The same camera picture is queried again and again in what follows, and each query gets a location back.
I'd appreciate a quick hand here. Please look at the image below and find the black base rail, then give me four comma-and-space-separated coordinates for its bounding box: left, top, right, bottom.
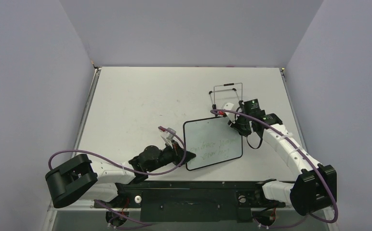
102, 181, 286, 222

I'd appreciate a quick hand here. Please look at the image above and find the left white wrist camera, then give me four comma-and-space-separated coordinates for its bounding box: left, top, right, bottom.
158, 127, 176, 147

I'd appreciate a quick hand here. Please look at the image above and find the purple cable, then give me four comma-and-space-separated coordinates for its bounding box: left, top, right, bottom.
48, 126, 187, 230
211, 109, 339, 230

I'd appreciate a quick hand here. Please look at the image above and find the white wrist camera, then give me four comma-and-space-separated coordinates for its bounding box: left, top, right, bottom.
158, 127, 176, 147
218, 103, 238, 124

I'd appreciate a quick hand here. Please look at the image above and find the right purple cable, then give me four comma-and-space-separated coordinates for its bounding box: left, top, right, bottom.
211, 109, 339, 230

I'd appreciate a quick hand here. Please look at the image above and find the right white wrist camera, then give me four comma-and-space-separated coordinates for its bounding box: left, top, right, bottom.
218, 103, 238, 124

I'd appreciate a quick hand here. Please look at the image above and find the black framed whiteboard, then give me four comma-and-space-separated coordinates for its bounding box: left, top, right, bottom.
183, 117, 243, 171

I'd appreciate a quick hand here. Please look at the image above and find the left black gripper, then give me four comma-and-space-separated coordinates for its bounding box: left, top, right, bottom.
146, 140, 196, 173

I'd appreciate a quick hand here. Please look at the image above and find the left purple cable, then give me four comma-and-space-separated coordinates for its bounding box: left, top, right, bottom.
48, 126, 187, 230

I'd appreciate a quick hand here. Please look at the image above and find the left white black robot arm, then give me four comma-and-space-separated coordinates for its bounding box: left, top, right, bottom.
45, 141, 196, 208

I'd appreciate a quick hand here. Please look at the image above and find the wire display stand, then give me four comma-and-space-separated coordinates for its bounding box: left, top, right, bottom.
208, 82, 243, 109

